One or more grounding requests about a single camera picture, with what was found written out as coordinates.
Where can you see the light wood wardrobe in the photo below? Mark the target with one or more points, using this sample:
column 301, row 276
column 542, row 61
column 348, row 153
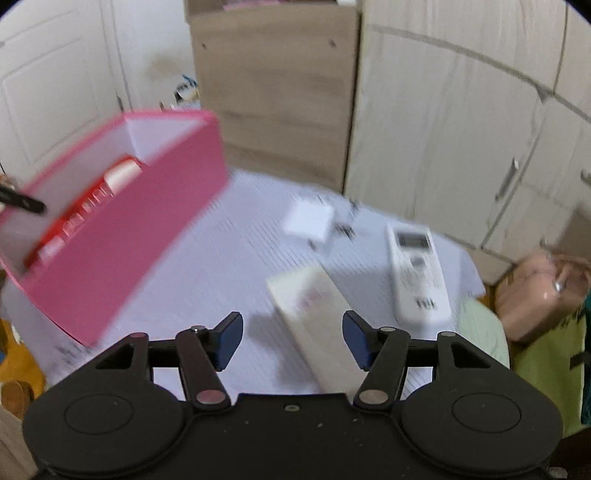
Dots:
column 461, row 138

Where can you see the thick white box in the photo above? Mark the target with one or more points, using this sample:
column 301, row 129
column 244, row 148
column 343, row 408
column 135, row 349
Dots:
column 122, row 176

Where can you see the white door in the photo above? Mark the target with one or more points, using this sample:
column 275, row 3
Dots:
column 55, row 83

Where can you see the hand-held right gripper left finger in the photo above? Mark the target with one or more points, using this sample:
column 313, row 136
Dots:
column 231, row 339

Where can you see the cream box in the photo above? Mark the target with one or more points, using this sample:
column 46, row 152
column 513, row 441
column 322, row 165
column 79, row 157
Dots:
column 318, row 321

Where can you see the pink bag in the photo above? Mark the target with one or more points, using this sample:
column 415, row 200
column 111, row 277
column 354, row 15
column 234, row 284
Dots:
column 538, row 297

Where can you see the white power adapter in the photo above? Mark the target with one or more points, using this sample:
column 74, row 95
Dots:
column 308, row 221

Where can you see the wooden cabinet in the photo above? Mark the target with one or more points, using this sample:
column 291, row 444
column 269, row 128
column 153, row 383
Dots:
column 277, row 83

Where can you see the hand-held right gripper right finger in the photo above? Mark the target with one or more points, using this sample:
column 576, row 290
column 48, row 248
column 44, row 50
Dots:
column 355, row 339

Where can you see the white air conditioner remote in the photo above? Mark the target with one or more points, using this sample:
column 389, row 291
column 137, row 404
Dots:
column 418, row 277

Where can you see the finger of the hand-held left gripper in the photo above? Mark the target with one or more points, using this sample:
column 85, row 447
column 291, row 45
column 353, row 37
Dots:
column 25, row 201

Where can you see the green cloth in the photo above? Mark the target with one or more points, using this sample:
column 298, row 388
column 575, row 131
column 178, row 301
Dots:
column 549, row 374

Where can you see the pink storage box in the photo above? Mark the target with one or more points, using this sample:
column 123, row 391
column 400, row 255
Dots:
column 138, row 221

